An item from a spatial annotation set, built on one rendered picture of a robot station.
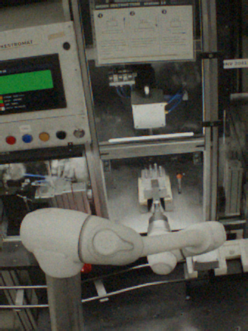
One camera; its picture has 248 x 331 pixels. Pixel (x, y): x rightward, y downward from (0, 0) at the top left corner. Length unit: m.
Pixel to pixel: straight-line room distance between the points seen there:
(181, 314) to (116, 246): 0.90
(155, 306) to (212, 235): 0.47
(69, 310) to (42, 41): 0.81
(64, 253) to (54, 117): 0.55
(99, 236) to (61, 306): 0.31
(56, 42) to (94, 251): 0.66
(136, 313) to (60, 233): 0.86
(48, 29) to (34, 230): 0.61
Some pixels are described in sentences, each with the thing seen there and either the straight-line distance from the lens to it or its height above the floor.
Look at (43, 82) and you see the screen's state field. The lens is 1.70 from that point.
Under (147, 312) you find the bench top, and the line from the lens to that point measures 2.19.
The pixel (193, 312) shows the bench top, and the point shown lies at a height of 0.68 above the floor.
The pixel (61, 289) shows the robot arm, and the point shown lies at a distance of 1.52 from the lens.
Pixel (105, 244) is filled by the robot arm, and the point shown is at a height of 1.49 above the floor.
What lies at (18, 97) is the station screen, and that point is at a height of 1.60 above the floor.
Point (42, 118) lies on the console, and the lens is 1.81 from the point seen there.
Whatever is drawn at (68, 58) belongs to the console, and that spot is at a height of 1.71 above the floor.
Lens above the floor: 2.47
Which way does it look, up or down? 39 degrees down
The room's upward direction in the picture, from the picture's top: 7 degrees counter-clockwise
